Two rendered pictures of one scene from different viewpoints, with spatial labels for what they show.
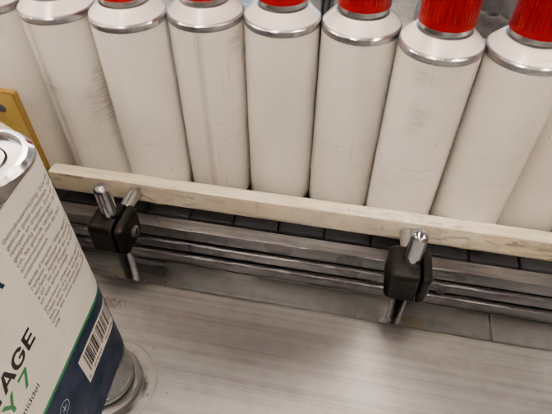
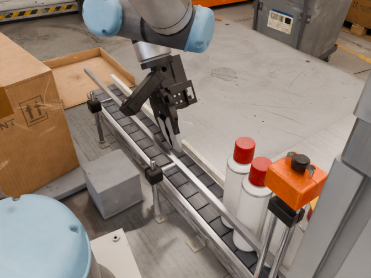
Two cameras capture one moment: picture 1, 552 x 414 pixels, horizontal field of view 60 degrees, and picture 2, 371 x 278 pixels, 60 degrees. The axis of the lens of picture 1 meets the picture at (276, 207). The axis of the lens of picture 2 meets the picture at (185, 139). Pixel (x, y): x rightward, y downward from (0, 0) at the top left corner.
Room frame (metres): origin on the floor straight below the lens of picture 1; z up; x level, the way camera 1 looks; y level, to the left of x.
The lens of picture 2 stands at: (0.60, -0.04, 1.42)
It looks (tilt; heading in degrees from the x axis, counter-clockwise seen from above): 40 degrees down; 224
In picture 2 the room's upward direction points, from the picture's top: straight up
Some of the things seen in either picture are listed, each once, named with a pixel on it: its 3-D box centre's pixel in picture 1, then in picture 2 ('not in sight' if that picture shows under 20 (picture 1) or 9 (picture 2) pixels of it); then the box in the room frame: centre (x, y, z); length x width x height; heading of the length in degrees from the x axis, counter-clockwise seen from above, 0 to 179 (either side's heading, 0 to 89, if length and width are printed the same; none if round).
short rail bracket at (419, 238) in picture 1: (404, 286); not in sight; (0.20, -0.09, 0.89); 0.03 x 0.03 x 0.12; 79
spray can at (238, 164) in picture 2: not in sight; (238, 185); (0.25, -0.25, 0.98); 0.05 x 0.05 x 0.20
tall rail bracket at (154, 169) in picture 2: not in sight; (163, 183); (0.30, -0.40, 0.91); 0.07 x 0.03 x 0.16; 169
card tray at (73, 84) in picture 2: not in sight; (84, 74); (0.11, -1.04, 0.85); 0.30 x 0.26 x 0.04; 79
